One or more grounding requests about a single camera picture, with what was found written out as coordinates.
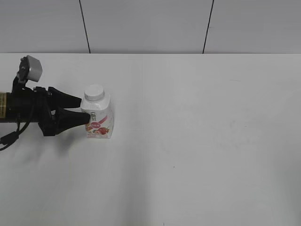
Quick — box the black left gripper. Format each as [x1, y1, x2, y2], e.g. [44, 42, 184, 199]
[30, 87, 90, 137]

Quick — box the white yili changqing yogurt bottle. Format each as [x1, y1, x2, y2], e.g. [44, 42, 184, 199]
[80, 91, 114, 138]

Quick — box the white bottle cap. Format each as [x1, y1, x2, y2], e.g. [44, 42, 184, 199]
[84, 84, 105, 102]

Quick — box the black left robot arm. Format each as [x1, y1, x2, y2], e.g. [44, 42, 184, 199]
[0, 87, 90, 137]

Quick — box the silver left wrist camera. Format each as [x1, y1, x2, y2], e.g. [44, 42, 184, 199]
[18, 55, 43, 82]

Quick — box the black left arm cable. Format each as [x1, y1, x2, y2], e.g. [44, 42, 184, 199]
[0, 117, 32, 151]

